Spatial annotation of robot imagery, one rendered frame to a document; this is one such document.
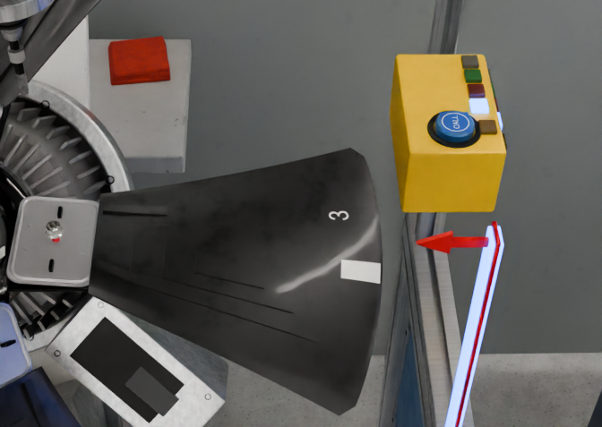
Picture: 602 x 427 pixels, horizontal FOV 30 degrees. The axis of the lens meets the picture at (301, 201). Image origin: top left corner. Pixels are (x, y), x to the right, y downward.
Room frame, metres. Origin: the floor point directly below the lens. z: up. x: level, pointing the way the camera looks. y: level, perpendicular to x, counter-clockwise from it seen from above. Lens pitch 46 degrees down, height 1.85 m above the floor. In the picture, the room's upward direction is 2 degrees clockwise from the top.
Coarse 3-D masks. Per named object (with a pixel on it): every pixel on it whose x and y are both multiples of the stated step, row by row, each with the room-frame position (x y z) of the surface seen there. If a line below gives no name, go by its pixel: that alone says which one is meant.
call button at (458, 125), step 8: (440, 112) 0.87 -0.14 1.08; (448, 112) 0.87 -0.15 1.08; (456, 112) 0.87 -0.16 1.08; (464, 112) 0.87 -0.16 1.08; (440, 120) 0.85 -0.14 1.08; (448, 120) 0.85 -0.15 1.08; (456, 120) 0.86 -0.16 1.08; (464, 120) 0.86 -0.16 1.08; (472, 120) 0.86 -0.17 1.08; (440, 128) 0.84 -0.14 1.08; (448, 128) 0.84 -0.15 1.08; (456, 128) 0.84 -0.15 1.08; (464, 128) 0.84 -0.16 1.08; (472, 128) 0.84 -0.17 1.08; (440, 136) 0.84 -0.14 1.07; (448, 136) 0.83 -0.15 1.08; (456, 136) 0.83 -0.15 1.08; (464, 136) 0.83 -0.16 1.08
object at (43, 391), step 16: (16, 384) 0.51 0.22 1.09; (32, 384) 0.52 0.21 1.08; (48, 384) 0.53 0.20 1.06; (0, 400) 0.50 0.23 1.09; (16, 400) 0.50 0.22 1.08; (32, 400) 0.51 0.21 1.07; (48, 400) 0.52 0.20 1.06; (0, 416) 0.49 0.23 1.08; (16, 416) 0.49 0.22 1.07; (32, 416) 0.50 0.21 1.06; (48, 416) 0.51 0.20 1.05; (64, 416) 0.51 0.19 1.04
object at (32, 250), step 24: (24, 216) 0.60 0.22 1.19; (48, 216) 0.61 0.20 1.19; (72, 216) 0.61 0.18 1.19; (96, 216) 0.61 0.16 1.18; (24, 240) 0.58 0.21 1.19; (48, 240) 0.58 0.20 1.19; (72, 240) 0.58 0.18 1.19; (24, 264) 0.55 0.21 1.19; (48, 264) 0.56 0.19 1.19; (72, 264) 0.56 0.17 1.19
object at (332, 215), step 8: (328, 208) 0.63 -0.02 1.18; (336, 208) 0.63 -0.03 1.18; (344, 208) 0.63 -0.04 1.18; (352, 208) 0.64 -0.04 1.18; (328, 216) 0.63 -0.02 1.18; (336, 216) 0.63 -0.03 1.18; (344, 216) 0.63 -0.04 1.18; (352, 216) 0.63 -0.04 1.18; (328, 224) 0.62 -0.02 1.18; (336, 224) 0.62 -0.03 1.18; (344, 224) 0.62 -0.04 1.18; (352, 224) 0.62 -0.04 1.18
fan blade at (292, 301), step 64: (128, 192) 0.64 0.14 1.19; (192, 192) 0.64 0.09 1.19; (256, 192) 0.64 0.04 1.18; (320, 192) 0.65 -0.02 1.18; (128, 256) 0.57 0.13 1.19; (192, 256) 0.57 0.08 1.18; (256, 256) 0.58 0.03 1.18; (320, 256) 0.59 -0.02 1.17; (192, 320) 0.52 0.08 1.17; (256, 320) 0.53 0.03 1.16; (320, 320) 0.54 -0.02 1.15; (320, 384) 0.49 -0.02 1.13
